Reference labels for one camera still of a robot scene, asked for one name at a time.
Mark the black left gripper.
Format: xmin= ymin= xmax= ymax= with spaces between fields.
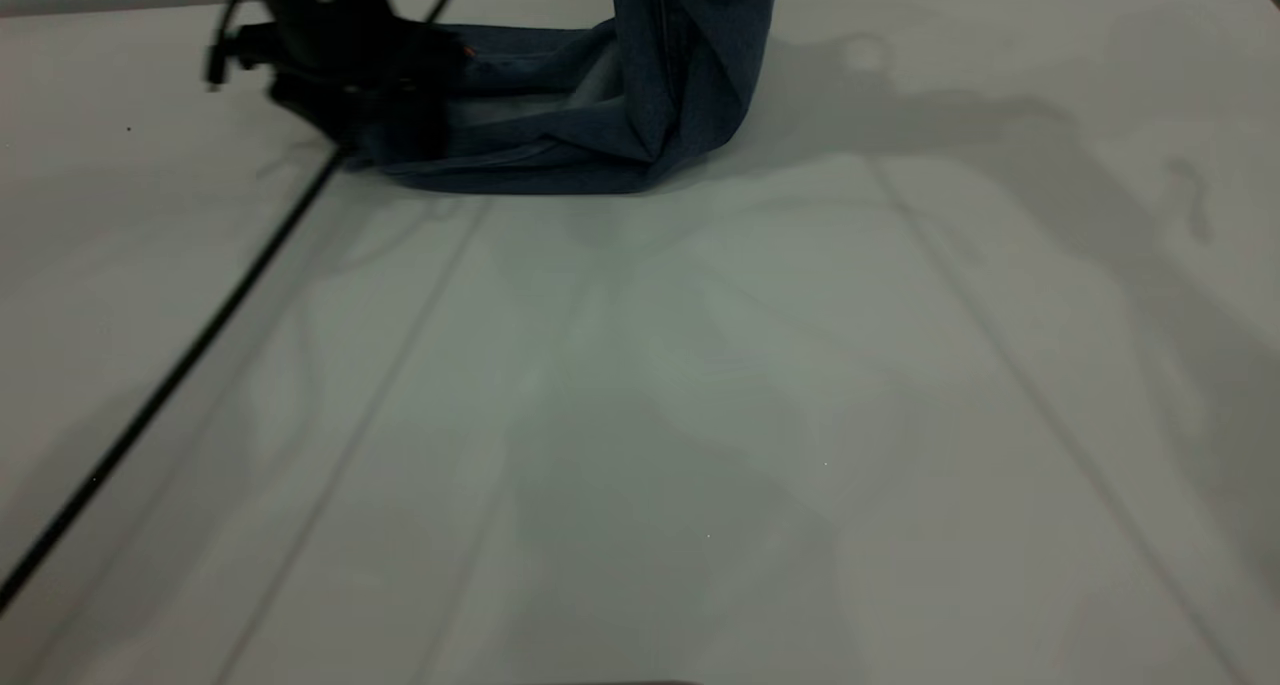
xmin=213 ymin=20 xmax=469 ymax=168

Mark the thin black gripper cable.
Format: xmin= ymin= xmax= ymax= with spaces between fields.
xmin=205 ymin=0 xmax=253 ymax=91

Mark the blue denim jeans basketball print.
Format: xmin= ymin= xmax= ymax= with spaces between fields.
xmin=345 ymin=0 xmax=779 ymax=197

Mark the long black cable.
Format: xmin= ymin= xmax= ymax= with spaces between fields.
xmin=0 ymin=0 xmax=473 ymax=614

